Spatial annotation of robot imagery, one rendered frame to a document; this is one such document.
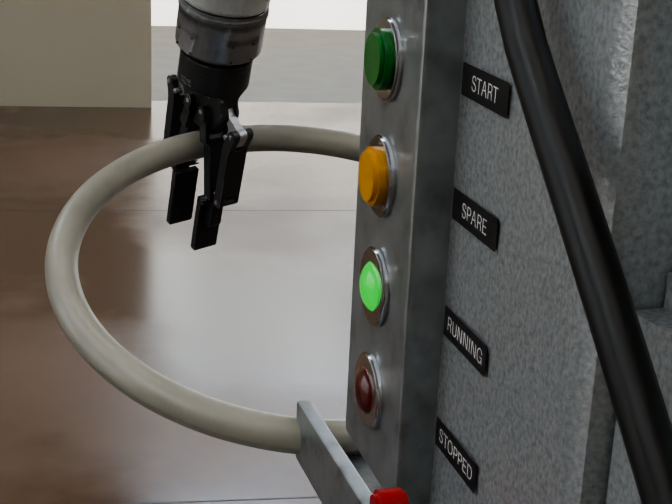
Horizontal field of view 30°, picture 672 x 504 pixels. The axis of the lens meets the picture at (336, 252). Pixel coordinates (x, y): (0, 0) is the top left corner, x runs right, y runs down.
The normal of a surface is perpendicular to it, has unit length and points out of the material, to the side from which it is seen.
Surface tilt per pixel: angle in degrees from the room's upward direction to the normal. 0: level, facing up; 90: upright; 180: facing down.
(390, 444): 90
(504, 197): 90
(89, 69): 90
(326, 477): 90
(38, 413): 0
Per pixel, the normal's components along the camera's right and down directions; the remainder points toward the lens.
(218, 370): 0.04, -0.95
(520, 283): -0.96, 0.04
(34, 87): 0.15, 0.32
